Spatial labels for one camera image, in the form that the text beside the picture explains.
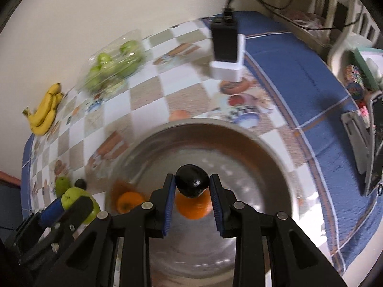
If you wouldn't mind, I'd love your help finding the orange with stem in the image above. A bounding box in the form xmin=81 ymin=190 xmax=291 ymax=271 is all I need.
xmin=116 ymin=191 xmax=146 ymax=214

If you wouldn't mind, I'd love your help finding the large orange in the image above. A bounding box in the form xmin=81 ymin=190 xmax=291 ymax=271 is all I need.
xmin=175 ymin=189 xmax=212 ymax=220

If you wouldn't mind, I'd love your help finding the dark avocado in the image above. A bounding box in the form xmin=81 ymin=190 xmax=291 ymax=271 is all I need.
xmin=175 ymin=164 xmax=210 ymax=198

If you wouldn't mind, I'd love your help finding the oval green mango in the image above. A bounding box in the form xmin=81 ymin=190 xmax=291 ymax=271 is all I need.
xmin=61 ymin=187 xmax=102 ymax=225

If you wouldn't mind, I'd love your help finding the round green fruit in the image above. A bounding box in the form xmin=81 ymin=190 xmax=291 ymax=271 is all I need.
xmin=55 ymin=176 xmax=72 ymax=198

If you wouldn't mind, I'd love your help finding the dark plum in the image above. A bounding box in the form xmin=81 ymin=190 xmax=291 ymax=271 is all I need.
xmin=74 ymin=178 xmax=87 ymax=190

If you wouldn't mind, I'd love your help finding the silver metal bowl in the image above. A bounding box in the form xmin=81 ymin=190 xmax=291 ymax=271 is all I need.
xmin=105 ymin=119 xmax=299 ymax=286

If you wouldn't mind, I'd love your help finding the yellow banana bunch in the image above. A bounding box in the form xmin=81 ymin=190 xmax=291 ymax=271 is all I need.
xmin=22 ymin=83 xmax=64 ymax=136

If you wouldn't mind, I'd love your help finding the checkered fruit print tablecloth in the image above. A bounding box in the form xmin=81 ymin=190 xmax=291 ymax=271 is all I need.
xmin=21 ymin=11 xmax=382 ymax=273

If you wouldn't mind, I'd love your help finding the grey tablet stand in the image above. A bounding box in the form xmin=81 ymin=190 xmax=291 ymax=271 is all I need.
xmin=341 ymin=111 xmax=370 ymax=174

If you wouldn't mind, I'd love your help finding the clear plastic fruit box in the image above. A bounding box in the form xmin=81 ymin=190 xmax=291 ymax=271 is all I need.
xmin=75 ymin=29 xmax=146 ymax=99

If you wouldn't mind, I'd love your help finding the black power adapter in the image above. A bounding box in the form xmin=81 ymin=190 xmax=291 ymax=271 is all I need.
xmin=210 ymin=7 xmax=238 ymax=63

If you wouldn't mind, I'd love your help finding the black cable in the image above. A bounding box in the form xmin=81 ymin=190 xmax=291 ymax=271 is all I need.
xmin=224 ymin=0 xmax=367 ymax=32

